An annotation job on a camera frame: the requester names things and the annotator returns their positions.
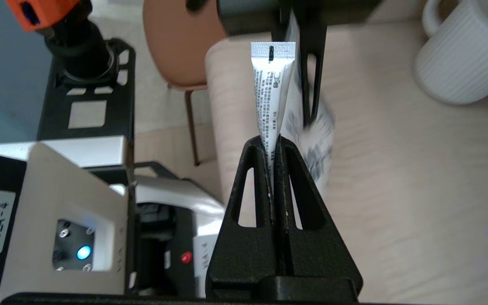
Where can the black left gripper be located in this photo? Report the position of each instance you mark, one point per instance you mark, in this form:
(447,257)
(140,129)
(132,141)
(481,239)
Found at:
(248,17)

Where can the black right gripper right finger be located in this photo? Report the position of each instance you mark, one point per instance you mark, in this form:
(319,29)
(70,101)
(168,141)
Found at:
(316,254)

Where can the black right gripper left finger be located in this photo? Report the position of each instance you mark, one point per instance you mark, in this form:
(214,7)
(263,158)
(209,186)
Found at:
(244,254)

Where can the small white toothpaste tube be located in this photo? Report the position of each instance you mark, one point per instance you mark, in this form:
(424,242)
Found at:
(271,84)

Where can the white horse print pouch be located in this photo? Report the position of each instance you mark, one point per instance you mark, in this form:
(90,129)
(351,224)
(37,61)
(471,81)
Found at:
(316,144)

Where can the silver black robot base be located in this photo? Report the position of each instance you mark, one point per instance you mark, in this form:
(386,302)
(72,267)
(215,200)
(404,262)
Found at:
(57,190)

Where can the pink chair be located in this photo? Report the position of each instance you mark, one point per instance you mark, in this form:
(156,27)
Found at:
(176,42)

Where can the white ribbed ceramic mug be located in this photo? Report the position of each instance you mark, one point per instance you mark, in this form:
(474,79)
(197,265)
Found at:
(468,51)

